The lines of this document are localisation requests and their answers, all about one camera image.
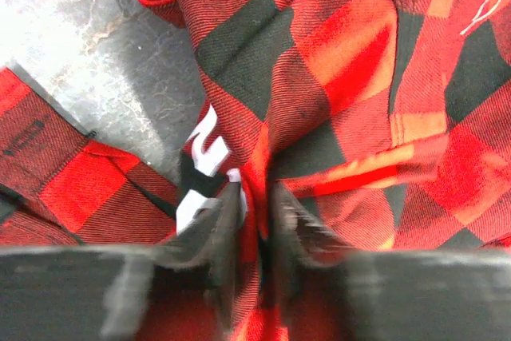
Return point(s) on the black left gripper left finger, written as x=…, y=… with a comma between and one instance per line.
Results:
x=108, y=292

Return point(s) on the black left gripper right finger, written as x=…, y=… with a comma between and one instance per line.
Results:
x=329, y=291

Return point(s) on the red black plaid shirt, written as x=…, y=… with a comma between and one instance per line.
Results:
x=389, y=120

